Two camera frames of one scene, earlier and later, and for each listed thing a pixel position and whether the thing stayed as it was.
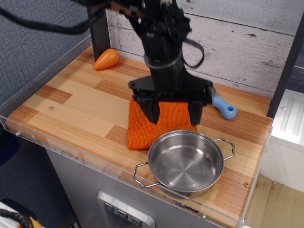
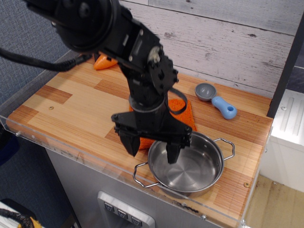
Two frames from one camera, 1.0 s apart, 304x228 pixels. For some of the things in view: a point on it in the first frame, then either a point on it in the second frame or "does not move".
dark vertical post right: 294,53 does not move
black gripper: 170,81 -> 148,118
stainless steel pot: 185,164 does not move
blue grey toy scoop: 229,112 does not move
